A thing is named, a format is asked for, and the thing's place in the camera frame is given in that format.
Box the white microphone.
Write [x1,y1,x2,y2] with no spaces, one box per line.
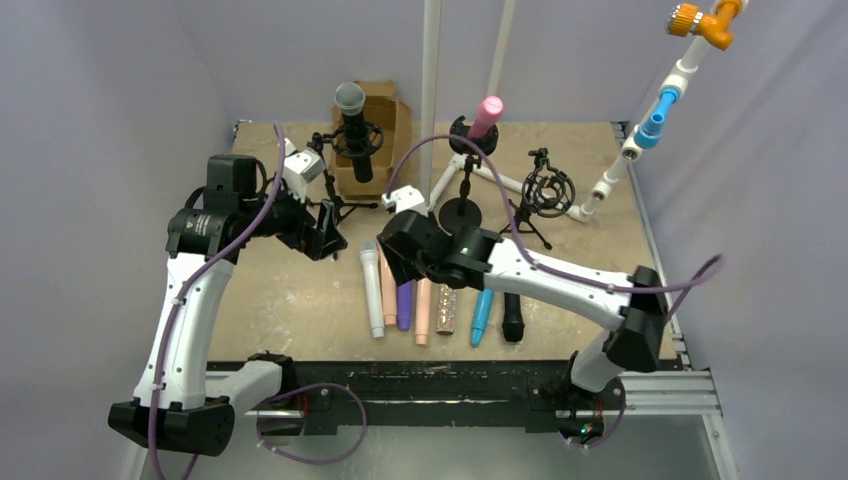
[359,241,385,339]

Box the beige microphone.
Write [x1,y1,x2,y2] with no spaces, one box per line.
[377,245,398,326]
[414,278,432,346]

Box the purple microphone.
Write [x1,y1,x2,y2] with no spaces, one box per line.
[397,281,415,331]

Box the round base mic stand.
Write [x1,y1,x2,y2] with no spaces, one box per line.
[438,115,499,233]

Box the glitter sequin microphone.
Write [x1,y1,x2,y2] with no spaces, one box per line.
[436,285,457,336]

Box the blue microphone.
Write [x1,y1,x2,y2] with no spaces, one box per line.
[470,289,495,347]

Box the tripod shock mount stand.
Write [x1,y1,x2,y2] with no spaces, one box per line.
[499,147,576,250]
[307,121,385,225]

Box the black microphone orange cap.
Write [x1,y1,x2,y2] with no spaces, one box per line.
[501,293,525,343]

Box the cardboard box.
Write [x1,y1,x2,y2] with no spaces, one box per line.
[329,80,412,199]

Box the black sparkly microphone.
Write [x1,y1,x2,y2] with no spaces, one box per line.
[334,82,373,183]

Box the pink microphone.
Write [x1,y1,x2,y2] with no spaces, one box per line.
[466,95,504,140]

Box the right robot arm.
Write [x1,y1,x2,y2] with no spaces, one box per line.
[377,210,668,393]

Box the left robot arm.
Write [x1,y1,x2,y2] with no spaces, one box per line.
[108,150,347,457]

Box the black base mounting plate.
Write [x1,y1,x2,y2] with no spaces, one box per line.
[206,360,628,439]

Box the PVC pipe with coloured fittings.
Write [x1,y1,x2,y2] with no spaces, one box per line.
[567,0,749,223]

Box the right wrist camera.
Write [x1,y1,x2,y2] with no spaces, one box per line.
[381,185,428,216]

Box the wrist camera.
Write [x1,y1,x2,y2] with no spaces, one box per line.
[381,185,428,216]
[282,139,326,203]

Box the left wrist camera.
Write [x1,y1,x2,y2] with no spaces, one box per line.
[282,139,326,203]

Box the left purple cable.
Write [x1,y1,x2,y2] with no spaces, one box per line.
[146,121,369,480]

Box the white PVC pipe frame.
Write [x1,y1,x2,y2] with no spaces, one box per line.
[419,0,598,224]

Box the aluminium rail frame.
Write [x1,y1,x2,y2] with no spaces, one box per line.
[122,120,740,480]

